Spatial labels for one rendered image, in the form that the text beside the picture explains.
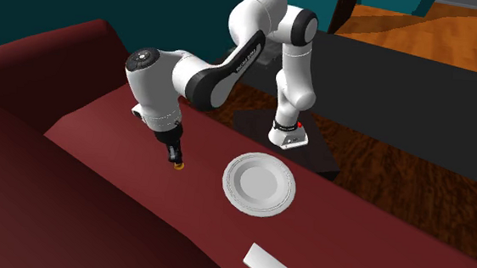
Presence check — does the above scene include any dark robot stand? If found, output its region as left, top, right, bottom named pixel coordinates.
left=228, top=106, right=345, bottom=182

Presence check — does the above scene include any dark red sofa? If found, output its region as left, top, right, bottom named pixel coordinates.
left=0, top=13, right=477, bottom=268

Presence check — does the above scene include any white round plate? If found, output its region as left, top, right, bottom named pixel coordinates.
left=219, top=149, right=300, bottom=220

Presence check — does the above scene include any brown wooden door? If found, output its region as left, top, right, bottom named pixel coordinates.
left=326, top=0, right=362, bottom=37

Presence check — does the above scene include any dark long table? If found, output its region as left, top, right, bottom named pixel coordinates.
left=207, top=23, right=477, bottom=190

